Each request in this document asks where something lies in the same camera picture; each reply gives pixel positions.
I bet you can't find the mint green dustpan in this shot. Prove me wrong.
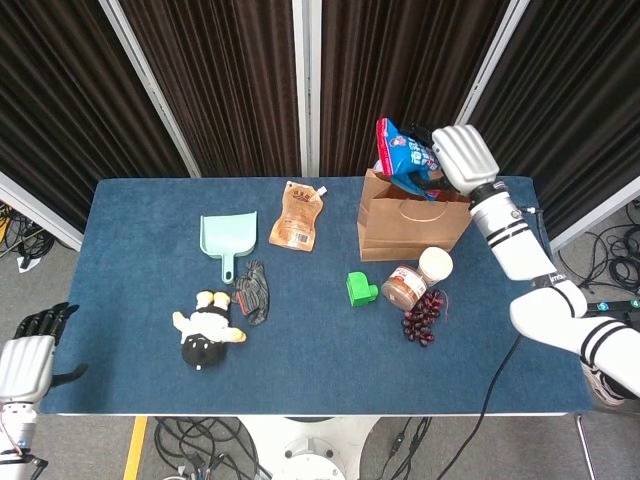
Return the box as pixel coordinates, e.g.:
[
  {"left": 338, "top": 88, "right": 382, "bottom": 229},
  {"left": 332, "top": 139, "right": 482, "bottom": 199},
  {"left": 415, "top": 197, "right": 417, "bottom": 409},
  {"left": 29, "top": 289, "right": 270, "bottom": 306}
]
[{"left": 199, "top": 210, "right": 259, "bottom": 285}]

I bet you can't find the blue fabric table cover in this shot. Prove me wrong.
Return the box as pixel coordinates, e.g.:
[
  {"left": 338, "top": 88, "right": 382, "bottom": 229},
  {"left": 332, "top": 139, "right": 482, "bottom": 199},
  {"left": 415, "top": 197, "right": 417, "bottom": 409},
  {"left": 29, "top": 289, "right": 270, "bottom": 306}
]
[{"left": 38, "top": 175, "right": 591, "bottom": 417}]

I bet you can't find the white slanted partition post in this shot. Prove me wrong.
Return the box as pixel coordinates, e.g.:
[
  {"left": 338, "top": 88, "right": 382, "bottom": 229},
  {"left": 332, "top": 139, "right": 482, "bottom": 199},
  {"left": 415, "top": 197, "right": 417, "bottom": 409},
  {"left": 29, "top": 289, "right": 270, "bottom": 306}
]
[
  {"left": 452, "top": 0, "right": 532, "bottom": 132},
  {"left": 98, "top": 0, "right": 202, "bottom": 179}
]

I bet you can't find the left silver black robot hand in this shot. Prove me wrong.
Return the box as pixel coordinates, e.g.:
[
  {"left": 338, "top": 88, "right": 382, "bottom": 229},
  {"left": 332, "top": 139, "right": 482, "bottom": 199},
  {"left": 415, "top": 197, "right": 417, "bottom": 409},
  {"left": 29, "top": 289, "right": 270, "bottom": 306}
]
[{"left": 0, "top": 302, "right": 89, "bottom": 403}]

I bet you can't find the orange spout pouch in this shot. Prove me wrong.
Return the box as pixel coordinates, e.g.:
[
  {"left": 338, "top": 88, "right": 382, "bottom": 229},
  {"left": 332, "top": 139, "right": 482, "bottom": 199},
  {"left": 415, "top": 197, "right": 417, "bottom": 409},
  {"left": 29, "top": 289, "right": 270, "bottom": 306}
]
[{"left": 268, "top": 180, "right": 329, "bottom": 251}]

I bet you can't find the black floor cable bundle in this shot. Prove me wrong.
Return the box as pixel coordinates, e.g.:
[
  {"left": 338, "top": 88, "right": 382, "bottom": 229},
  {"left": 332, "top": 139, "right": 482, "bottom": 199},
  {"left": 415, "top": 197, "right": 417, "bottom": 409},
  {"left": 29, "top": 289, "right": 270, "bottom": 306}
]
[
  {"left": 556, "top": 199, "right": 640, "bottom": 297},
  {"left": 153, "top": 416, "right": 274, "bottom": 480},
  {"left": 0, "top": 201, "right": 57, "bottom": 267}
]

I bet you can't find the black device with coloured buttons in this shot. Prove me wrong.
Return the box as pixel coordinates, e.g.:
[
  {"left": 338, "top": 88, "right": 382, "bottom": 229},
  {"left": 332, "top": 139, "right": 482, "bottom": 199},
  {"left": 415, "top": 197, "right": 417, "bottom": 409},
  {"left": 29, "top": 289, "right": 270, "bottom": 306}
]
[{"left": 582, "top": 298, "right": 640, "bottom": 326}]

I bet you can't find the dark brown pleated curtain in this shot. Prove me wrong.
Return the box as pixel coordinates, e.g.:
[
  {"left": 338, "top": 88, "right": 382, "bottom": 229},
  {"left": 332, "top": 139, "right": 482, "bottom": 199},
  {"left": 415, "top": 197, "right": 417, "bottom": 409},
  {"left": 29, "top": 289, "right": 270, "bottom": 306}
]
[
  {"left": 469, "top": 0, "right": 640, "bottom": 241},
  {"left": 118, "top": 0, "right": 302, "bottom": 178},
  {"left": 319, "top": 0, "right": 512, "bottom": 178},
  {"left": 0, "top": 0, "right": 192, "bottom": 232}
]

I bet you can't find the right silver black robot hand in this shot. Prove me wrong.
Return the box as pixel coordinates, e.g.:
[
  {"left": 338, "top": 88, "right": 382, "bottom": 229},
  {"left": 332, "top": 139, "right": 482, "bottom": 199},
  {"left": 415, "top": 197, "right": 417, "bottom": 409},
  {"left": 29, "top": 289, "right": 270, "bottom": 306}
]
[{"left": 407, "top": 121, "right": 501, "bottom": 202}]

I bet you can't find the brown paper bag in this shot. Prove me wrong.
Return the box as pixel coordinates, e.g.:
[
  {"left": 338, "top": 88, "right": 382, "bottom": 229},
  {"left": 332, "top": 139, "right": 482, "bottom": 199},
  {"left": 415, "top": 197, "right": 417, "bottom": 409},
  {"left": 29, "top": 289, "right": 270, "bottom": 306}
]
[{"left": 357, "top": 168, "right": 474, "bottom": 263}]

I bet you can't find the black cable with inline box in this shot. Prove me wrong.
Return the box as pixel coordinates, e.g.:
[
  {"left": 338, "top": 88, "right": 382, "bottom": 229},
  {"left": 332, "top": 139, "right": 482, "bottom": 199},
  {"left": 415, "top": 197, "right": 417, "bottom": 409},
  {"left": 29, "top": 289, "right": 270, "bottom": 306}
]
[{"left": 385, "top": 416, "right": 432, "bottom": 480}]

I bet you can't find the purple grapes bunch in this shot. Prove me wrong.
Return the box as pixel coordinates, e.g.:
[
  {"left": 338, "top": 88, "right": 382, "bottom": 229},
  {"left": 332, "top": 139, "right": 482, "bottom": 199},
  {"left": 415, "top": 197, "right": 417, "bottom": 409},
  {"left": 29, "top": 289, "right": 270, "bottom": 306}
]
[{"left": 401, "top": 288, "right": 448, "bottom": 349}]

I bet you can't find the clear jar with orange contents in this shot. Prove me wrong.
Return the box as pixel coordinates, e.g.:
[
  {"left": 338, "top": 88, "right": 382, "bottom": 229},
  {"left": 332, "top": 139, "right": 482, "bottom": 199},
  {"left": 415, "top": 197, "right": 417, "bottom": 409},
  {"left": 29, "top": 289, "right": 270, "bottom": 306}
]
[{"left": 380, "top": 264, "right": 429, "bottom": 311}]

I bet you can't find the white upright partition post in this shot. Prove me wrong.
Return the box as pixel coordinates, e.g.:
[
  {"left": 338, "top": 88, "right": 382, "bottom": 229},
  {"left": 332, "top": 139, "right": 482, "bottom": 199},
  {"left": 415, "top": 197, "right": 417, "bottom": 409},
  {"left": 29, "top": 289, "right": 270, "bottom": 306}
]
[{"left": 292, "top": 0, "right": 322, "bottom": 177}]

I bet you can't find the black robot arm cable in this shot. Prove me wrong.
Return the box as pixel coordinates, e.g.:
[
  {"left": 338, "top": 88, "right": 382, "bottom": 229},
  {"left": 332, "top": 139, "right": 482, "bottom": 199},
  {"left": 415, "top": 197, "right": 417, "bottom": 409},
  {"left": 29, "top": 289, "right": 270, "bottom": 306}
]
[{"left": 446, "top": 334, "right": 524, "bottom": 480}]

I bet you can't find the blue snack bag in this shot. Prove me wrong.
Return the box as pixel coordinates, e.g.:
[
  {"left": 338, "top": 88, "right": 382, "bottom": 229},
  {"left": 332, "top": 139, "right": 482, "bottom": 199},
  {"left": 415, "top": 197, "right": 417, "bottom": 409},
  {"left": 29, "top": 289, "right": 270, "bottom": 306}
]
[{"left": 375, "top": 117, "right": 446, "bottom": 197}]

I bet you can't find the black white plush toy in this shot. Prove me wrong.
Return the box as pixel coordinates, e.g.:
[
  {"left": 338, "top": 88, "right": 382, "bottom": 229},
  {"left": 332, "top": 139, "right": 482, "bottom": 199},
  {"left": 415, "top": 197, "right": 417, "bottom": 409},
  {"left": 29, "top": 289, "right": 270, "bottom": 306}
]
[{"left": 172, "top": 290, "right": 248, "bottom": 371}]

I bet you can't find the grey striped cloth toy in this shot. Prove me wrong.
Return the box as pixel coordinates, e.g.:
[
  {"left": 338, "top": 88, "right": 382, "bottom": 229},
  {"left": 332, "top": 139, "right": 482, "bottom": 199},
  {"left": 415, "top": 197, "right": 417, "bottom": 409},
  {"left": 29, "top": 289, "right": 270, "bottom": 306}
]
[{"left": 230, "top": 260, "right": 271, "bottom": 327}]

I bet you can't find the white table pedestal base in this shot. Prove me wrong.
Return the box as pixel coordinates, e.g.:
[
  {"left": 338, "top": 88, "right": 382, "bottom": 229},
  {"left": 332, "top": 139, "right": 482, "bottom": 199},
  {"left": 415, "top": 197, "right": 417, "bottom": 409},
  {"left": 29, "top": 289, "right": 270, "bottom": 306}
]
[{"left": 239, "top": 414, "right": 382, "bottom": 480}]

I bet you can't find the green toy block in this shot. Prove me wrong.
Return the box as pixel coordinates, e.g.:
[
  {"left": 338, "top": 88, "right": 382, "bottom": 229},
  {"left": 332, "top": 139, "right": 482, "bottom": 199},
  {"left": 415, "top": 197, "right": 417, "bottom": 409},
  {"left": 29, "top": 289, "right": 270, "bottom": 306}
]
[{"left": 345, "top": 270, "right": 381, "bottom": 307}]

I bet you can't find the white partition base rail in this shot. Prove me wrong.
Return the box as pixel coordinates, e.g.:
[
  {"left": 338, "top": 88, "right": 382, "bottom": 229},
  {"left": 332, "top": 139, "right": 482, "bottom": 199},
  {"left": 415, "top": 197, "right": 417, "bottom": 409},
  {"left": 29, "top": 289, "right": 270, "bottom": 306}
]
[
  {"left": 0, "top": 171, "right": 84, "bottom": 251},
  {"left": 548, "top": 177, "right": 640, "bottom": 254}
]

